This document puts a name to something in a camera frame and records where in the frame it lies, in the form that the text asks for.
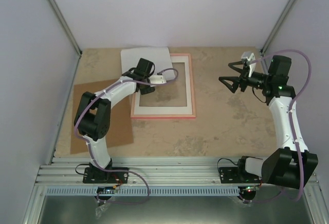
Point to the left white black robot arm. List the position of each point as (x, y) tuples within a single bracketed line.
[(92, 122)]

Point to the aluminium rail base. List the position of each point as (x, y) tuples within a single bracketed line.
[(177, 146)]

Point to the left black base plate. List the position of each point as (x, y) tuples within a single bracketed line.
[(92, 174)]

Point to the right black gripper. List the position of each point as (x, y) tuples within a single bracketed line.
[(243, 78)]

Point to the brown cardboard backing board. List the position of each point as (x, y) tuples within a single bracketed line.
[(120, 130)]

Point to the sunset landscape photo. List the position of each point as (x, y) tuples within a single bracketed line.
[(160, 56)]

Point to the white mat board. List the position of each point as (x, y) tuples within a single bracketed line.
[(159, 109)]

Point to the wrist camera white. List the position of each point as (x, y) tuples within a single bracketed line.
[(247, 58), (157, 80)]

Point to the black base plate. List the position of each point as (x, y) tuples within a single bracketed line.
[(236, 173), (92, 174)]

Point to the pink wooden picture frame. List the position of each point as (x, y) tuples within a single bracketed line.
[(192, 90)]

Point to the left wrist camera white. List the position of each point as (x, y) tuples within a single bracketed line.
[(157, 80)]

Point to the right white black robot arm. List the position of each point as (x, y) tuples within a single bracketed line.
[(291, 164)]

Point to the grey slotted cable duct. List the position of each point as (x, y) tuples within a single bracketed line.
[(143, 191)]

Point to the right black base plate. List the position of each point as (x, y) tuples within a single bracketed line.
[(236, 173)]

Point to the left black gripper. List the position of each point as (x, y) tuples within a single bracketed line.
[(144, 91)]

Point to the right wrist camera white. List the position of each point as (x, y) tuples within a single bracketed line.
[(247, 58)]

